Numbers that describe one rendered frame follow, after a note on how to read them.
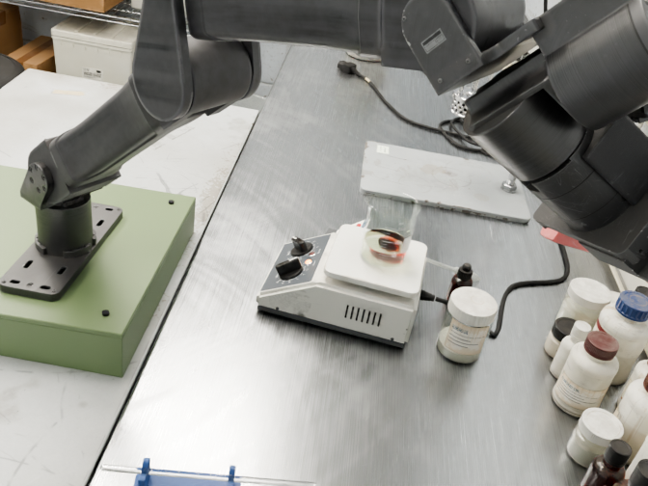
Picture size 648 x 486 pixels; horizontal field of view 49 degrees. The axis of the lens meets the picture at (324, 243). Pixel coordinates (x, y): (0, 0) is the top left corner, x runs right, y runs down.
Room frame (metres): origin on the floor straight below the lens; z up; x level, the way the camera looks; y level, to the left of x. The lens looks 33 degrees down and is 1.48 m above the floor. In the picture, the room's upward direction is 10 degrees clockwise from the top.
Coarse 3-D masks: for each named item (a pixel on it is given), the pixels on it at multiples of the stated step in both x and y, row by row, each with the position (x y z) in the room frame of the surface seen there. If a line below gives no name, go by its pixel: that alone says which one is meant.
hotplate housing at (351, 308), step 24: (288, 288) 0.70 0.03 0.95; (312, 288) 0.69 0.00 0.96; (336, 288) 0.69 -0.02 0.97; (360, 288) 0.70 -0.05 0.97; (288, 312) 0.70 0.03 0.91; (312, 312) 0.69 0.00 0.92; (336, 312) 0.69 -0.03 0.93; (360, 312) 0.68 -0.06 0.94; (384, 312) 0.68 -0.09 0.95; (408, 312) 0.68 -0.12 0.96; (360, 336) 0.69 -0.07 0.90; (384, 336) 0.68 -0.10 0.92; (408, 336) 0.68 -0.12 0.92
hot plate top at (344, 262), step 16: (336, 240) 0.77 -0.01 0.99; (352, 240) 0.77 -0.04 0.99; (336, 256) 0.73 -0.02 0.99; (352, 256) 0.74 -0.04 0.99; (416, 256) 0.76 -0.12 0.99; (336, 272) 0.70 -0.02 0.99; (352, 272) 0.70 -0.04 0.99; (368, 272) 0.71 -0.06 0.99; (384, 272) 0.71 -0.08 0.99; (400, 272) 0.72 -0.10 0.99; (416, 272) 0.73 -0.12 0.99; (384, 288) 0.69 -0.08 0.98; (400, 288) 0.69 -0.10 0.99; (416, 288) 0.69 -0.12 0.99
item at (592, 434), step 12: (588, 408) 0.58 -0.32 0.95; (588, 420) 0.56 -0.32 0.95; (600, 420) 0.56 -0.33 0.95; (612, 420) 0.57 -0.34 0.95; (576, 432) 0.56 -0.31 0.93; (588, 432) 0.55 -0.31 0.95; (600, 432) 0.55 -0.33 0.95; (612, 432) 0.55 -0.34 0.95; (576, 444) 0.55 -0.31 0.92; (588, 444) 0.54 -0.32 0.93; (600, 444) 0.54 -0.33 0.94; (576, 456) 0.55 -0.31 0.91; (588, 456) 0.54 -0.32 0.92
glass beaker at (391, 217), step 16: (384, 192) 0.78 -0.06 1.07; (400, 192) 0.78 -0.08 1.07; (368, 208) 0.74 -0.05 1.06; (384, 208) 0.78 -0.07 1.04; (400, 208) 0.77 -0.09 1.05; (416, 208) 0.76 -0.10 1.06; (368, 224) 0.73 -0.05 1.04; (384, 224) 0.72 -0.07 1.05; (400, 224) 0.72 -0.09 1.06; (368, 240) 0.73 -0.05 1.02; (384, 240) 0.72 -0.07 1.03; (400, 240) 0.72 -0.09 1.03; (368, 256) 0.72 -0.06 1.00; (384, 256) 0.72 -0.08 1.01; (400, 256) 0.73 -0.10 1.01
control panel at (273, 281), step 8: (304, 240) 0.82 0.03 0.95; (312, 240) 0.81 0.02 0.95; (320, 240) 0.80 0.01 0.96; (328, 240) 0.80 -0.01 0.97; (288, 248) 0.81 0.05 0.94; (312, 248) 0.79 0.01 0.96; (320, 248) 0.78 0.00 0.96; (280, 256) 0.79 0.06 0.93; (288, 256) 0.78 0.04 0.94; (304, 256) 0.77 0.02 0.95; (312, 256) 0.76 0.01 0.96; (320, 256) 0.76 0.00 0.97; (304, 264) 0.75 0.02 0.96; (312, 264) 0.74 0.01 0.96; (272, 272) 0.75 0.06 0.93; (304, 272) 0.73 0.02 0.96; (312, 272) 0.72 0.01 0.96; (272, 280) 0.73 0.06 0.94; (280, 280) 0.72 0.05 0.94; (288, 280) 0.72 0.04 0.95; (296, 280) 0.71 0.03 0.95; (304, 280) 0.71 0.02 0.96; (264, 288) 0.71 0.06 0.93; (272, 288) 0.71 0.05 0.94
